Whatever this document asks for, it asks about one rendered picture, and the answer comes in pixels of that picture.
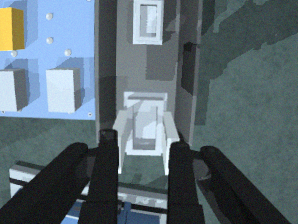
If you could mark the pale grey rectangular block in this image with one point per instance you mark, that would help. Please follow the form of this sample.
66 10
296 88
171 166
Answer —
63 89

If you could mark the light grey rectangular block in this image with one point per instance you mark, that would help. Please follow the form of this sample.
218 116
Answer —
13 94

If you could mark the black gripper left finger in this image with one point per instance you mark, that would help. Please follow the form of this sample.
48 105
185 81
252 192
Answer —
49 196

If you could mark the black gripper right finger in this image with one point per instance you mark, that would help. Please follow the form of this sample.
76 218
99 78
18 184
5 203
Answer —
230 194

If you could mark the yellow rectangular block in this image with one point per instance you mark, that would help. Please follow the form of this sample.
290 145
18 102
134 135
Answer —
11 29

